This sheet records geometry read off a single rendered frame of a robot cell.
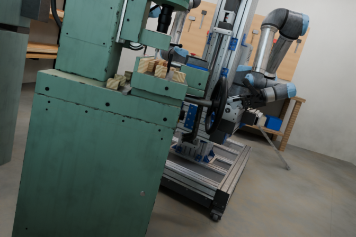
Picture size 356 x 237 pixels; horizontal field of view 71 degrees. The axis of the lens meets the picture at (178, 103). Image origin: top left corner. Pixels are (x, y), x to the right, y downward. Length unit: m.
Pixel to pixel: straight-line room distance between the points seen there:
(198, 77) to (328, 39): 3.81
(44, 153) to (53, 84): 0.29
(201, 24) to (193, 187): 3.19
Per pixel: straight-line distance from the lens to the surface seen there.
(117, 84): 1.03
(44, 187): 1.25
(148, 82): 0.93
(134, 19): 1.14
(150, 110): 1.00
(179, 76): 0.97
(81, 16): 1.16
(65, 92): 1.08
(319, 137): 4.96
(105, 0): 1.14
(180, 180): 1.82
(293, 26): 1.57
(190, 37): 4.48
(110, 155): 1.09
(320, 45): 4.77
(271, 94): 1.35
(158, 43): 1.16
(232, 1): 1.92
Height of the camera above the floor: 1.00
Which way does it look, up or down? 11 degrees down
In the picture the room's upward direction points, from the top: 15 degrees clockwise
